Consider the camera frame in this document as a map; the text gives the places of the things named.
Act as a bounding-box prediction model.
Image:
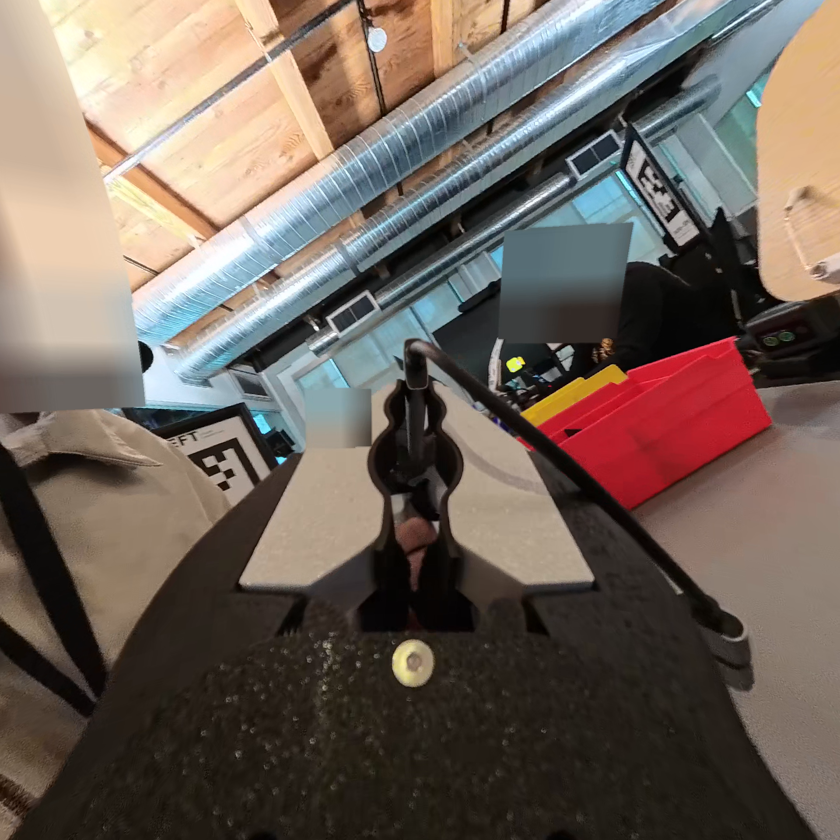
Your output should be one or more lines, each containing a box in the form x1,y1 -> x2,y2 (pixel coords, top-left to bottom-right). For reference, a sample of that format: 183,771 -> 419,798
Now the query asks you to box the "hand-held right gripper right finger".
419,386 -> 595,632

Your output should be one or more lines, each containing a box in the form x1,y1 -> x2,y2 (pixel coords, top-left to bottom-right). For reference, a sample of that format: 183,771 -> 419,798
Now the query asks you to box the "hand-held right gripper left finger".
239,382 -> 413,632

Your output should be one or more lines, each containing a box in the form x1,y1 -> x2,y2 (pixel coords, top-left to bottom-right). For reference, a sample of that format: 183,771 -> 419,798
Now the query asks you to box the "thick black cable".
392,338 -> 750,672

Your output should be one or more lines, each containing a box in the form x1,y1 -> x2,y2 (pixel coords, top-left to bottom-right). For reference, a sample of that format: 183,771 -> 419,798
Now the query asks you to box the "red plastic storage bin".
537,336 -> 773,511

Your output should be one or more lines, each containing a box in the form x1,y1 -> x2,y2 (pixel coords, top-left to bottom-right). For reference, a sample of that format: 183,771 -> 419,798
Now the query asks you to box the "person's right hand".
395,515 -> 439,592

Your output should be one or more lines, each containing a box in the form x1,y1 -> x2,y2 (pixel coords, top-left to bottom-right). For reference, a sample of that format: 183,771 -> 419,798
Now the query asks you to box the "framed marker sign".
619,123 -> 702,249
120,402 -> 282,509

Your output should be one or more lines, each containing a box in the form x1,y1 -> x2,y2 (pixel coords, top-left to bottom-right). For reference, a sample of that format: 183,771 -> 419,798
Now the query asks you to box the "yellow plastic storage bin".
520,364 -> 629,427

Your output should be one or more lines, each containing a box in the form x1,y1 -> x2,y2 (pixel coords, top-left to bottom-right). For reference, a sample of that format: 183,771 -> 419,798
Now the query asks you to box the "black monitor screen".
430,298 -> 595,395

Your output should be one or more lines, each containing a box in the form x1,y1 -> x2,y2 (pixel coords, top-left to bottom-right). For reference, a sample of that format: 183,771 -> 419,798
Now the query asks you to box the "small black display device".
740,303 -> 824,378

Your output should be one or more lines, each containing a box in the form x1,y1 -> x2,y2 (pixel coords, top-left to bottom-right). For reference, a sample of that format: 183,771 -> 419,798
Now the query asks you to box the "wooden book stand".
755,0 -> 840,304

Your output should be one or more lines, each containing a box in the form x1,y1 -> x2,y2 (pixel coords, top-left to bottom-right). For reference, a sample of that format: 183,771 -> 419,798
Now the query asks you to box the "black strap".
0,617 -> 98,718
0,443 -> 109,698

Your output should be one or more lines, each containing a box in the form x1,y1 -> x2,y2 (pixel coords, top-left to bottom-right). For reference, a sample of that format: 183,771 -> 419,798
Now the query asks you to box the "narrow silver air duct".
174,75 -> 719,385

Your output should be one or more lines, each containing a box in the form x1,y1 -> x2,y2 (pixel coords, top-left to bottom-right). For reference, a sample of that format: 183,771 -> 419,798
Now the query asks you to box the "wide silver air duct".
131,0 -> 788,342

